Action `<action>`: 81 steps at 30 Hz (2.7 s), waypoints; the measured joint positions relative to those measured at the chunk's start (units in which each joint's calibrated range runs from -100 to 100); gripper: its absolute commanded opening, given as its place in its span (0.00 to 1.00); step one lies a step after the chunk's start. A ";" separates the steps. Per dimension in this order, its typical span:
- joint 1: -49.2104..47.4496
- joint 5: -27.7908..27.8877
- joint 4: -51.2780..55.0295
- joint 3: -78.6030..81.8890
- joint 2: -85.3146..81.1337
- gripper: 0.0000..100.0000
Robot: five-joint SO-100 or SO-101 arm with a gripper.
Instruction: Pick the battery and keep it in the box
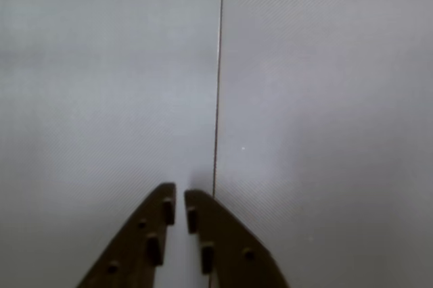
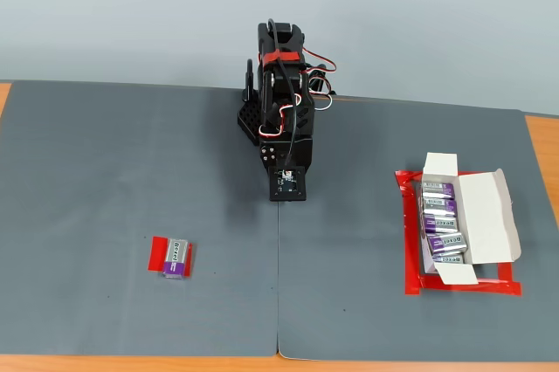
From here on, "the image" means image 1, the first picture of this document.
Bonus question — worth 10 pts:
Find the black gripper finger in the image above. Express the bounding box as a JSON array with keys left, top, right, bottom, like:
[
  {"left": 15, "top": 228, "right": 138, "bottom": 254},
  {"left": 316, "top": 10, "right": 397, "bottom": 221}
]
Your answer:
[
  {"left": 76, "top": 182, "right": 177, "bottom": 288},
  {"left": 184, "top": 189, "right": 291, "bottom": 288}
]

